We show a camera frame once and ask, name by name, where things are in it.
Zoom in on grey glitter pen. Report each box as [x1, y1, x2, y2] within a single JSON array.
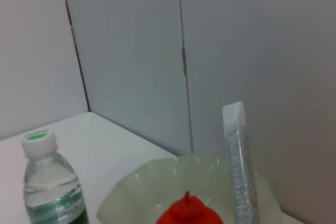
[[222, 100, 260, 224]]

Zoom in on clear green-label water bottle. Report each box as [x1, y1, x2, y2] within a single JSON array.
[[20, 128, 89, 224]]

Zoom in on pale green glass fruit bowl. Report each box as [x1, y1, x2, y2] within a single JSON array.
[[97, 154, 283, 224]]

